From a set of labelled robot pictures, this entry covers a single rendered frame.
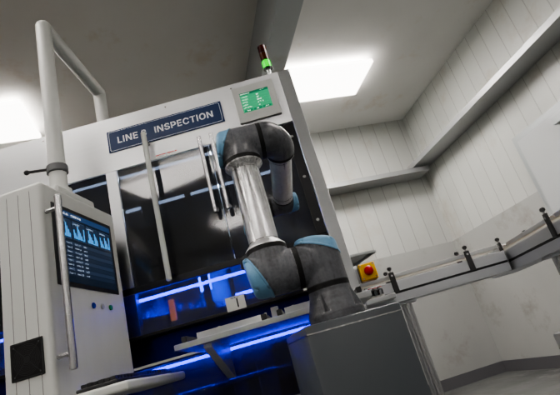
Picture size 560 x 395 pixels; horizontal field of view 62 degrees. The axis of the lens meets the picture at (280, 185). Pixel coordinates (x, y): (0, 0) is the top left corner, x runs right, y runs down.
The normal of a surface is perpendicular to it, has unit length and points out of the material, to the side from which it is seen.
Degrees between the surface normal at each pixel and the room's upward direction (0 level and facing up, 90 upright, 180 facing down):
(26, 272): 90
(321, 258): 90
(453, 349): 90
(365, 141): 90
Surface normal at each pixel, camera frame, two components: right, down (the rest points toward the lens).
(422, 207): 0.16, -0.40
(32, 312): -0.19, -0.31
